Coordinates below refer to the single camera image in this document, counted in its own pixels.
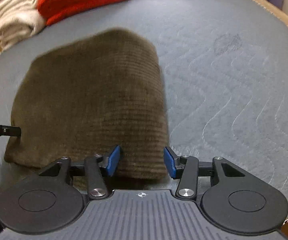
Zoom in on brown corduroy pants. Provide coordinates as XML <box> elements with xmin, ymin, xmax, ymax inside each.
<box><xmin>4</xmin><ymin>28</ymin><xmax>168</xmax><ymax>183</ymax></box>

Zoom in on cream folded blanket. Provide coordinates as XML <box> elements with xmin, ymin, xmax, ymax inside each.
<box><xmin>0</xmin><ymin>0</ymin><xmax>45</xmax><ymax>50</ymax></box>

